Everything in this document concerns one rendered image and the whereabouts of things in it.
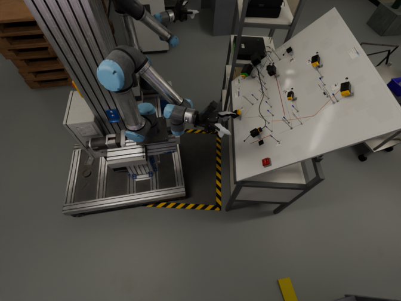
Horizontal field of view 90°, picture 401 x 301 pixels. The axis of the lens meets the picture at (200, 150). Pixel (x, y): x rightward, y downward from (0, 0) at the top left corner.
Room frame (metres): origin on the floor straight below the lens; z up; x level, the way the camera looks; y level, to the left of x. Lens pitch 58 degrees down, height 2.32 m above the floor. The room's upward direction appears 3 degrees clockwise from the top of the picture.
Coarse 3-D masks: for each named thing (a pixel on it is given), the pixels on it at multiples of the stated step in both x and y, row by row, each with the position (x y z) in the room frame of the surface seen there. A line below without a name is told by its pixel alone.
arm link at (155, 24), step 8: (120, 0) 1.35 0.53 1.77; (128, 0) 1.35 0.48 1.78; (136, 0) 1.38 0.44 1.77; (120, 8) 1.36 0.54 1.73; (128, 8) 1.34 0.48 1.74; (136, 8) 1.35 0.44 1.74; (144, 8) 1.39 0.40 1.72; (136, 16) 1.34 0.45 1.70; (144, 16) 1.38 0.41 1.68; (152, 16) 1.44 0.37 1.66; (152, 24) 1.41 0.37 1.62; (160, 24) 1.45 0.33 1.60; (160, 32) 1.44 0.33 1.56; (168, 32) 1.49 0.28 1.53; (168, 40) 1.48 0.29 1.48; (176, 40) 1.50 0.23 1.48
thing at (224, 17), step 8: (208, 0) 5.02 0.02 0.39; (216, 0) 4.34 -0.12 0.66; (224, 0) 4.38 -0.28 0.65; (232, 0) 4.41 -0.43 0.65; (216, 8) 4.34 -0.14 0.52; (224, 8) 4.38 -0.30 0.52; (232, 8) 4.42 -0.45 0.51; (216, 16) 4.34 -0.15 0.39; (224, 16) 4.39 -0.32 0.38; (232, 16) 4.43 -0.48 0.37; (216, 24) 4.35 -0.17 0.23; (224, 24) 4.39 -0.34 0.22; (216, 32) 4.35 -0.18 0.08; (224, 32) 4.40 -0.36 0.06
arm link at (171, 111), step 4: (168, 104) 0.72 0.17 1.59; (168, 108) 0.69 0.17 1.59; (172, 108) 0.69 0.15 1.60; (176, 108) 0.69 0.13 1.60; (180, 108) 0.69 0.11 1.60; (184, 108) 0.69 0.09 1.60; (164, 112) 0.67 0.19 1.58; (168, 112) 0.67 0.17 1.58; (172, 112) 0.67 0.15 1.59; (176, 112) 0.67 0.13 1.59; (180, 112) 0.67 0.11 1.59; (184, 112) 0.67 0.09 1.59; (164, 116) 0.67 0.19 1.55; (168, 116) 0.66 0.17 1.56; (172, 116) 0.66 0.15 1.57; (176, 116) 0.65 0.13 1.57; (180, 116) 0.65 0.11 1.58; (172, 120) 0.66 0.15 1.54; (176, 120) 0.65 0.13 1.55; (180, 120) 0.65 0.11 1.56
